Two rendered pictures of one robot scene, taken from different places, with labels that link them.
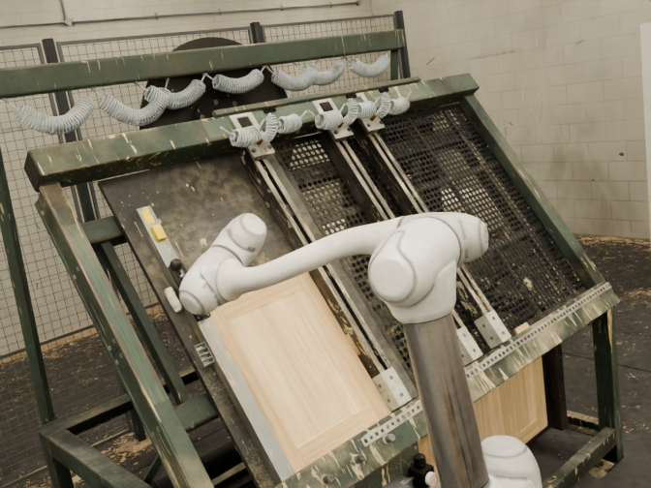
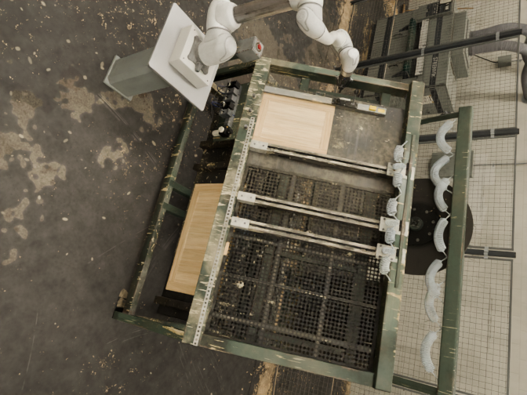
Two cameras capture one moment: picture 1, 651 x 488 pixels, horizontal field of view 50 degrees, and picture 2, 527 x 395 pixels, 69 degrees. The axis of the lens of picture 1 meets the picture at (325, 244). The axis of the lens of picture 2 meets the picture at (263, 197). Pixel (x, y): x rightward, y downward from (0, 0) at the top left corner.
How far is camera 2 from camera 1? 2.80 m
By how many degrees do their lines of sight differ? 60
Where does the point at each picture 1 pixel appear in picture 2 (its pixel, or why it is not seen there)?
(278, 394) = (289, 108)
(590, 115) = not seen: outside the picture
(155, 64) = (460, 185)
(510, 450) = (229, 38)
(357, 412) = (262, 129)
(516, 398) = (194, 264)
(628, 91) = not seen: outside the picture
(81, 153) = (416, 97)
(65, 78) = (461, 141)
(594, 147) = not seen: outside the picture
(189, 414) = (304, 85)
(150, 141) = (412, 125)
